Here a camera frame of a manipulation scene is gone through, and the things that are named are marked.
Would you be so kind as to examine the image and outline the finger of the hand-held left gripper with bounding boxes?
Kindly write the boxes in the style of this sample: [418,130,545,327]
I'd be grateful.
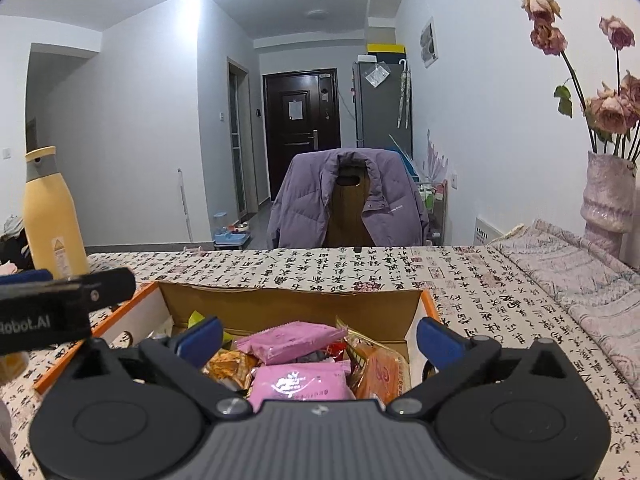
[55,267,137,313]
[0,269,53,288]

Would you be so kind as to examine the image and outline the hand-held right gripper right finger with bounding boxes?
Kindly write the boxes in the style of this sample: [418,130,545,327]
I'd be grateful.
[384,316,583,421]

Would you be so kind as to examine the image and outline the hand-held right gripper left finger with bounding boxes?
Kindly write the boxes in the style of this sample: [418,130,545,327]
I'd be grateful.
[65,315,253,423]

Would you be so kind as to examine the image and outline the brown cracker snack packet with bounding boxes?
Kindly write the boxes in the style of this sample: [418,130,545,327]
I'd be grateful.
[202,350,258,394]

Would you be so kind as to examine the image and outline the long orange snack packet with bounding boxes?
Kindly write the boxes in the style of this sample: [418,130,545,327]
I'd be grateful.
[336,316,412,406]

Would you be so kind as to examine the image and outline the pink snack packet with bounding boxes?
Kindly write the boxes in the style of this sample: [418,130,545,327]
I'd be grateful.
[248,362,357,413]
[235,323,348,366]

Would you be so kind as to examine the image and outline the orange cardboard box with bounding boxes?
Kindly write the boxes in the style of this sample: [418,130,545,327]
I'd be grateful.
[34,281,442,396]

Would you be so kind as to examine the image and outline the person's left hand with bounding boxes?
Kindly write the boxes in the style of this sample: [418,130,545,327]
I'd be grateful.
[0,352,29,386]

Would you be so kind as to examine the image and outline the yellow-green snack packet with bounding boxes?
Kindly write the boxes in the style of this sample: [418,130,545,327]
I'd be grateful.
[187,311,236,342]

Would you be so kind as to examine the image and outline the dark clothes pile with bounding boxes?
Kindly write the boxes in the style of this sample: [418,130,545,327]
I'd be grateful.
[0,215,34,274]

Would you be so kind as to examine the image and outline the yellow insulated bottle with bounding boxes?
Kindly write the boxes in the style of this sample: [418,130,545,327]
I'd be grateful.
[24,146,91,278]

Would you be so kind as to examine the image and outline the red snack packet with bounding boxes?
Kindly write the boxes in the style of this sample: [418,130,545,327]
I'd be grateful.
[320,342,352,362]

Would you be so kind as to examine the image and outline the pet water feeder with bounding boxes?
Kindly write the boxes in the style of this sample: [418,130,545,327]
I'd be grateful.
[214,213,251,250]

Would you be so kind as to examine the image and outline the metal storage rack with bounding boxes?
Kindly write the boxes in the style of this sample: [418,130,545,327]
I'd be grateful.
[415,180,449,246]

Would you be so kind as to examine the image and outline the wooden chair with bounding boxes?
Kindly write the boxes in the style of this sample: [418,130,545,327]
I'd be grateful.
[327,165,377,248]

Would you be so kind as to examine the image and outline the grey patterned folded cloth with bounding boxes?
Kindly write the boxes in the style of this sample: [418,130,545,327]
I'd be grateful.
[487,219,640,396]

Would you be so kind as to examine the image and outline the purple puffer jacket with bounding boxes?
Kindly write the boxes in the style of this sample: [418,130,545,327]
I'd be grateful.
[266,148,431,250]

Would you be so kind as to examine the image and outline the pink textured vase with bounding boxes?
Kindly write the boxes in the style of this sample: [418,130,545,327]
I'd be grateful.
[580,151,639,257]

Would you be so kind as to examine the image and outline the dark entrance door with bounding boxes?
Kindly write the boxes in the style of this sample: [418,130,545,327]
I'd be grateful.
[262,71,342,201]

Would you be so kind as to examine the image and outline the grey refrigerator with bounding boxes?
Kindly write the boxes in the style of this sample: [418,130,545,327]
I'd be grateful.
[352,60,414,151]

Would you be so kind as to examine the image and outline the hanging folded umbrellas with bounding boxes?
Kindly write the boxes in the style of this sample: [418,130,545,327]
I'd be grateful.
[397,58,412,129]

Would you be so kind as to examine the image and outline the dried pink roses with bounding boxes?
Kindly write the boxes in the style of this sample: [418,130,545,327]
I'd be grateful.
[521,0,640,162]

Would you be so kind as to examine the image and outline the white mop handle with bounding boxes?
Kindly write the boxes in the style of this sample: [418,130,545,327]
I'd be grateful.
[176,169,194,244]

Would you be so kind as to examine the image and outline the white wall heater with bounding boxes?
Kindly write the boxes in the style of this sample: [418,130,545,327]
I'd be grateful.
[474,216,504,246]

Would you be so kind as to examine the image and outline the pink flower wall sticker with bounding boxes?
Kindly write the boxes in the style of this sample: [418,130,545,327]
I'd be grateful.
[425,130,449,182]

